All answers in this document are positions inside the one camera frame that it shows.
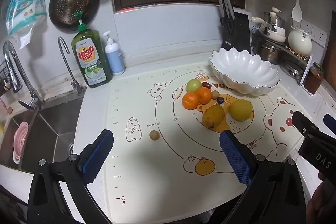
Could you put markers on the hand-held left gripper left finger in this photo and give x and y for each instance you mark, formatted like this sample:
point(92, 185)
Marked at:
point(97, 158)

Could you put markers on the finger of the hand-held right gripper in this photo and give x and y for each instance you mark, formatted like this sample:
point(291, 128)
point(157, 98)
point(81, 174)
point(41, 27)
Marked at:
point(304, 124)
point(330, 123)

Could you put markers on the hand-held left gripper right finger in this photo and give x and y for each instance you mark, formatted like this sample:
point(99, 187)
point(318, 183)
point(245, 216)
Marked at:
point(236, 158)

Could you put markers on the yellow lemon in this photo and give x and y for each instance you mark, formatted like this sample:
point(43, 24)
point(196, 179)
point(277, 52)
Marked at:
point(240, 110)

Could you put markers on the brown longan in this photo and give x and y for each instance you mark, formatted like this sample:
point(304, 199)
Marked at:
point(154, 135)

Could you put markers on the small orange tangerine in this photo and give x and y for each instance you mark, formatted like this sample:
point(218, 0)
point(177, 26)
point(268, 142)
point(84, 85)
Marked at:
point(204, 95)

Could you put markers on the large orange tangerine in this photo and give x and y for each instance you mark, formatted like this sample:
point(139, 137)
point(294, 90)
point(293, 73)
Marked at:
point(190, 101)

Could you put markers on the white scalloped bowl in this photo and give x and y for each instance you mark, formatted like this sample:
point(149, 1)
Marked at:
point(244, 71)

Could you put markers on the person's right hand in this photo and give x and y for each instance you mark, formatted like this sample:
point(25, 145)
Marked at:
point(321, 203)

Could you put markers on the glass jar of chili sauce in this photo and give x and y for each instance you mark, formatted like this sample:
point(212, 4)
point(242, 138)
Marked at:
point(313, 79)

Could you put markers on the yellow-brown mango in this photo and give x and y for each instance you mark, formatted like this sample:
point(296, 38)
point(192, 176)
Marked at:
point(213, 116)

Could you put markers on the steel pot rack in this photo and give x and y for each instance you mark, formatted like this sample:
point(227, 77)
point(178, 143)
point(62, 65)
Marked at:
point(305, 70)

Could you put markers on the steel sink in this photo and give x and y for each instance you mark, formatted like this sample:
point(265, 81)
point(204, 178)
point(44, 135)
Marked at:
point(50, 129)

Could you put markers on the steel pot lid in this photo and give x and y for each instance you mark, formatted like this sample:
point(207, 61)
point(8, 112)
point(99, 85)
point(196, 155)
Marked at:
point(291, 69)

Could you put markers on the dark grape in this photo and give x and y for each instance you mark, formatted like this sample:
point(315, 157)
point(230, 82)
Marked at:
point(220, 100)

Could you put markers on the brown panel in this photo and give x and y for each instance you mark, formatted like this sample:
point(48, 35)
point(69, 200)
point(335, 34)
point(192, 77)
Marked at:
point(330, 61)

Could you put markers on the printed bear silicone mat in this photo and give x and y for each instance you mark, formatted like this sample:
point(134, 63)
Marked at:
point(162, 161)

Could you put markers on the small brown nut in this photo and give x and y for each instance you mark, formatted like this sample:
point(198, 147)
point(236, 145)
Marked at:
point(215, 94)

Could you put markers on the red date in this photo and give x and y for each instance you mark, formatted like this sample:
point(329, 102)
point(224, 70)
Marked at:
point(206, 85)

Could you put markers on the pink sink strainer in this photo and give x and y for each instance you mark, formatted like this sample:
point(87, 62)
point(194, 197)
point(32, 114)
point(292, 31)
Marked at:
point(19, 140)

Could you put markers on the large steel pot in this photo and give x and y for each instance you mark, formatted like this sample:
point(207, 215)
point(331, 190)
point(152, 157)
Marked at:
point(269, 52)

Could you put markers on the cream white kettle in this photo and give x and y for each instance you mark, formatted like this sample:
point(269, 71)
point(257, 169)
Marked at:
point(299, 43)

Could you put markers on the green apple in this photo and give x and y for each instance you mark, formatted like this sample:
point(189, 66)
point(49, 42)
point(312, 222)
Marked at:
point(193, 85)

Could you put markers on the stacked cream pans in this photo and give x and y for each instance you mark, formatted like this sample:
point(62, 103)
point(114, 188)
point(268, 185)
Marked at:
point(274, 33)

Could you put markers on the thin gooseneck faucet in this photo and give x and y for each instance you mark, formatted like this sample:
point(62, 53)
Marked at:
point(68, 66)

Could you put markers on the green dish soap bottle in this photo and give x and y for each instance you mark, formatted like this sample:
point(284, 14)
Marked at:
point(90, 61)

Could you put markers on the blue pump lotion bottle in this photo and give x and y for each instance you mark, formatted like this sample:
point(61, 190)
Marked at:
point(114, 58)

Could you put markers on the small steel pot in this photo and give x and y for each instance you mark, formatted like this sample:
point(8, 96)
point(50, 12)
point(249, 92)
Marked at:
point(281, 20)

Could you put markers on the black knife block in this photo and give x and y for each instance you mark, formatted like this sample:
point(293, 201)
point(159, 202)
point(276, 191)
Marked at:
point(240, 32)

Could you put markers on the white rice paddle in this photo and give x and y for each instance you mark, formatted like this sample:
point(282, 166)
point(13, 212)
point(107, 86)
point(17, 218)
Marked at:
point(296, 11)

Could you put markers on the chrome kitchen faucet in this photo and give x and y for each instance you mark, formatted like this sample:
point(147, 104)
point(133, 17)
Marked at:
point(15, 69)

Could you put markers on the black kitchen scissors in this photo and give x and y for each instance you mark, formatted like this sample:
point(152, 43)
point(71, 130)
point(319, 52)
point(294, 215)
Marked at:
point(227, 26)

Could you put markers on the teal paper towel pack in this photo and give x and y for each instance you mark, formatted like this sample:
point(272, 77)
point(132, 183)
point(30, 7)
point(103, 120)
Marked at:
point(22, 6)

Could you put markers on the white wall outlets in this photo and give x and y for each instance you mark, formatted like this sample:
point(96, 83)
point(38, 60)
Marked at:
point(319, 33)

